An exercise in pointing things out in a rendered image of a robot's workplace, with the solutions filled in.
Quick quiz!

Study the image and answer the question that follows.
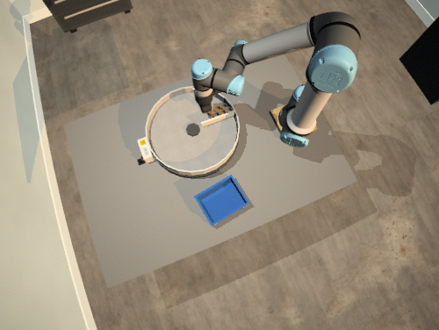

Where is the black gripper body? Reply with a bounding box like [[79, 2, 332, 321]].
[[192, 88, 221, 113]]

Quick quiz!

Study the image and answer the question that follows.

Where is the blue plastic crate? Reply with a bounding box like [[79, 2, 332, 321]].
[[194, 175, 249, 226]]

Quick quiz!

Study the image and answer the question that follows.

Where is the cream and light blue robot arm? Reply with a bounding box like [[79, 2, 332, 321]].
[[191, 11, 361, 147]]

